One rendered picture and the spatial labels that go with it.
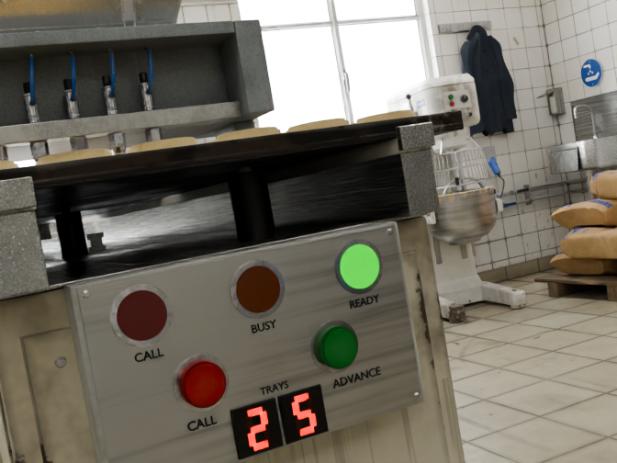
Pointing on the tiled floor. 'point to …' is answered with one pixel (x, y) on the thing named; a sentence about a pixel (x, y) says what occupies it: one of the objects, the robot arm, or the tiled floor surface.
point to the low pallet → (563, 284)
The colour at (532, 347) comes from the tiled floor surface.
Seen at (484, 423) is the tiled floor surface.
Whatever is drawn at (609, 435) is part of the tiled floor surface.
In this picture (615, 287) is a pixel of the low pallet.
